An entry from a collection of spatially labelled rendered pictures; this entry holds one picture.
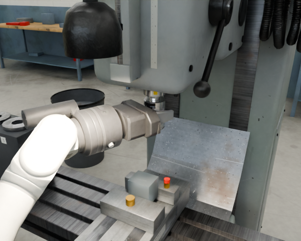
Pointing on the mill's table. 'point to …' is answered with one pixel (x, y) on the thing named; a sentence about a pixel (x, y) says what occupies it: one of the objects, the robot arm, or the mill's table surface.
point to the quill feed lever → (217, 5)
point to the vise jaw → (147, 208)
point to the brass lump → (130, 200)
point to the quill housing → (168, 46)
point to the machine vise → (183, 190)
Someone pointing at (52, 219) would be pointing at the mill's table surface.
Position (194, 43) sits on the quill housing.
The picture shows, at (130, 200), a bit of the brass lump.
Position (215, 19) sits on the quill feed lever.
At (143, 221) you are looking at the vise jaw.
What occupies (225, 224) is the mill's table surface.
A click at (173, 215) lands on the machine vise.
